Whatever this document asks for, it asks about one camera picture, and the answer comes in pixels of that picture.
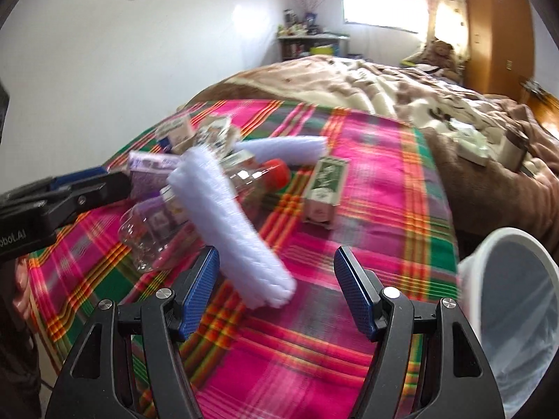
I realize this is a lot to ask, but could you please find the brown beige bed blanket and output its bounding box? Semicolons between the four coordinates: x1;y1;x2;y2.
190;55;558;252

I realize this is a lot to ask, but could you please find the white round trash bin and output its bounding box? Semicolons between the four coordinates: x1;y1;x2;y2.
457;227;559;419

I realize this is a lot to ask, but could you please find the wooden wardrobe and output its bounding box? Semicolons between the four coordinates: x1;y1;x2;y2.
464;0;535;101

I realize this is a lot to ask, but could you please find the white foam sleeve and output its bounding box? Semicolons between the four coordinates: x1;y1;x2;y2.
168;146;297;309
234;135;329;166

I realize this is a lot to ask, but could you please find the purple milk drink carton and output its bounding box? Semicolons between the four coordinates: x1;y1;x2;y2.
127;150;180;200

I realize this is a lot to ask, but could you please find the patterned window curtain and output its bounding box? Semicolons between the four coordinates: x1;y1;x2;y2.
426;0;470;63

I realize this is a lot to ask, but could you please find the clear bottle red cap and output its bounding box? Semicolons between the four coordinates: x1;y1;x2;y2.
118;150;291;273

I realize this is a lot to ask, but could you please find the green white small carton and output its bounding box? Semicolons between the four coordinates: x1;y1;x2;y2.
302;156;350;230

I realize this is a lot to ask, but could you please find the small cluttered shelf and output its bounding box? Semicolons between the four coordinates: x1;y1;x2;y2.
277;9;350;61

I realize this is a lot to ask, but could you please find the patterned paper bag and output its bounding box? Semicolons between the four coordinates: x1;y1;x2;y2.
193;116;241;159

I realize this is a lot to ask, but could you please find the brown teddy bear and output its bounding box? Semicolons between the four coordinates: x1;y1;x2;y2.
417;39;462;82

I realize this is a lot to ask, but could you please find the wooden headboard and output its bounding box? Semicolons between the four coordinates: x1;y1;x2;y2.
521;80;559;139

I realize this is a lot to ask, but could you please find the pink plaid tablecloth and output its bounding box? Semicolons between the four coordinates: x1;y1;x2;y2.
26;98;460;419

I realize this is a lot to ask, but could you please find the brown white thermos mug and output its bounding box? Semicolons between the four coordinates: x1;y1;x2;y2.
498;126;529;172

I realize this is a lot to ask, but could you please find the white tissue pack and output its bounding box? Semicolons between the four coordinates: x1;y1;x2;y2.
449;118;490;167

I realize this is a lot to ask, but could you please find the white yogurt cup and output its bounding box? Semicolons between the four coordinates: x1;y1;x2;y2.
155;115;194;152

